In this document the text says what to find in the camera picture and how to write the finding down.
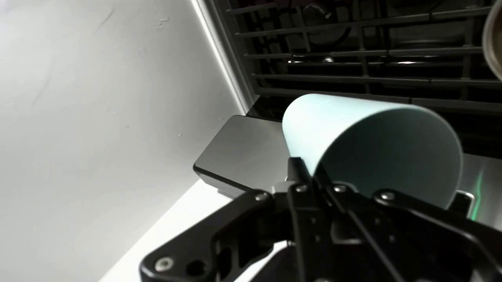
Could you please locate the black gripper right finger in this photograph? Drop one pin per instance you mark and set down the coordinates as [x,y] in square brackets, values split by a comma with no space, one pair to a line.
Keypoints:
[393,237]

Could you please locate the grey plastic cup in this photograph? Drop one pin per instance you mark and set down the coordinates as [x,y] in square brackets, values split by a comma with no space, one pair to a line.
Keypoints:
[374,144]

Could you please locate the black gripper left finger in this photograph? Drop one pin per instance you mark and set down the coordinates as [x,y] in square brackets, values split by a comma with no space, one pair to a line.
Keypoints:
[228,242]

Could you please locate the stainless steel gas stove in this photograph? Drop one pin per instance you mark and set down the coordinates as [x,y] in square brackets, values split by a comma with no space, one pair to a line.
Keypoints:
[421,52]

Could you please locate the small steel saucepan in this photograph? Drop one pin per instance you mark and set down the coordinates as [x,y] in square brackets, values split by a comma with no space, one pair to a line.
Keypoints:
[492,39]

